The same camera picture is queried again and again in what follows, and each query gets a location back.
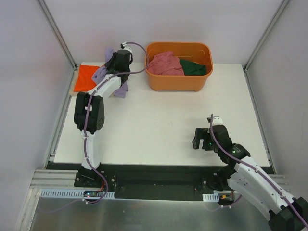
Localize lavender t shirt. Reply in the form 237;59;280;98
91;47;128;98

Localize white cable duct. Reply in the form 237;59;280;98
40;189;116;200
202;193;219;203

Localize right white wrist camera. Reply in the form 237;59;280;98
207;115;223;126

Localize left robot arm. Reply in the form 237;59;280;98
74;47;133;188

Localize folded orange t shirt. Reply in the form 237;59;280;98
73;65;99;92

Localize left white cable duct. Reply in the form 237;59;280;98
40;189;116;200

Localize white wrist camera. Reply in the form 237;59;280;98
207;115;223;126
120;42;132;53

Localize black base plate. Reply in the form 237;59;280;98
45;162;275;202

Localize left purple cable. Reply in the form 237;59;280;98
39;42;148;214

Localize aluminium frame post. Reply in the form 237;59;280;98
243;0;291;73
36;0;77;70

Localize dark green t shirt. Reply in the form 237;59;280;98
180;59;206;76

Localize orange plastic bin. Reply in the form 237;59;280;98
145;42;213;91

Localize left aluminium frame post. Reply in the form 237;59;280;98
36;0;77;70

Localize purple cable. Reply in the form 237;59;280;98
39;42;148;214
208;114;306;231

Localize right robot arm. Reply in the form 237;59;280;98
192;124;308;231

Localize right aluminium frame post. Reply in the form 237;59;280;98
243;0;291;73

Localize right white cable duct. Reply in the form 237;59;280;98
202;193;219;203

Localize folded beige t shirt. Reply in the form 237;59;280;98
69;70;79;96

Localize pink t shirt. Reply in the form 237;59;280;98
147;51;184;76

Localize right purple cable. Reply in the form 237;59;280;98
208;114;306;231

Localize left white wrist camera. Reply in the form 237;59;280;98
120;42;132;53

